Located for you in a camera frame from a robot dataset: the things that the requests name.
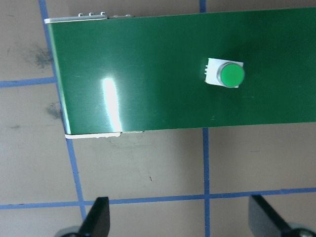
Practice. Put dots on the green push button white base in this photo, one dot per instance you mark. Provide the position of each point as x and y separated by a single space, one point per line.
232 74

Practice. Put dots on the green conveyor belt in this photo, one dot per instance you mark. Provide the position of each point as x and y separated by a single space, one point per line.
148 74

